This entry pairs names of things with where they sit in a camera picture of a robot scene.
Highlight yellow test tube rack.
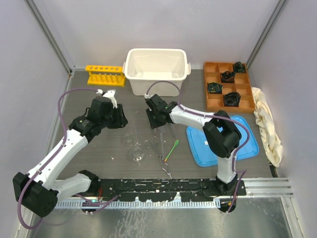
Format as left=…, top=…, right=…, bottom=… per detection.
left=85, top=65, right=125, bottom=87

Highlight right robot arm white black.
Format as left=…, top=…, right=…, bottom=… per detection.
left=145, top=94, right=242, bottom=195

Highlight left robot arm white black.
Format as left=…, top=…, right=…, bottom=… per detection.
left=13, top=90, right=128, bottom=218

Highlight metal crucible tongs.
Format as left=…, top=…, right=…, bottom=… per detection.
left=144, top=136, right=172, bottom=179

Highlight green plastic spatula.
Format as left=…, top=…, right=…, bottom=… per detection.
left=164, top=139, right=179, bottom=162

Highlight small glass beaker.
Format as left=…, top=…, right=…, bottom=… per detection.
left=123, top=133, right=133, bottom=144

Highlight glass funnel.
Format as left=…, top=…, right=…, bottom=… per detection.
left=129, top=144, right=145, bottom=166

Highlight white plastic bin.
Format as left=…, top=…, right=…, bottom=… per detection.
left=123, top=48, right=191, bottom=97

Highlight blue plastic tray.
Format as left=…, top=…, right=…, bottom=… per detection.
left=186, top=116, right=259, bottom=167

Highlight orange compartment tray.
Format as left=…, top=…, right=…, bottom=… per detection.
left=203, top=61, right=255, bottom=114

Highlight cream cloth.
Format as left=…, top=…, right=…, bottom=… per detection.
left=252, top=87, right=284, bottom=168

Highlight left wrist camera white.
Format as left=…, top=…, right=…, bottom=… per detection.
left=96, top=89, right=117, bottom=108

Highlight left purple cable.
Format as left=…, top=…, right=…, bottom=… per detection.
left=16, top=88, right=119, bottom=230

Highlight blue handled brush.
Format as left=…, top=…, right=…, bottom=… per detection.
left=169, top=124, right=177, bottom=140

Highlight black cable bundle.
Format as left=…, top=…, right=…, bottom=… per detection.
left=207, top=83, right=223, bottom=95
left=220, top=70, right=235, bottom=83
left=223, top=92, right=241, bottom=107
left=234, top=61, right=247, bottom=74

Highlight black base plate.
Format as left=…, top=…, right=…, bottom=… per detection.
left=70, top=178, right=247, bottom=203

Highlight white slotted cable duct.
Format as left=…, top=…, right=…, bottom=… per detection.
left=55, top=198, right=220, bottom=210

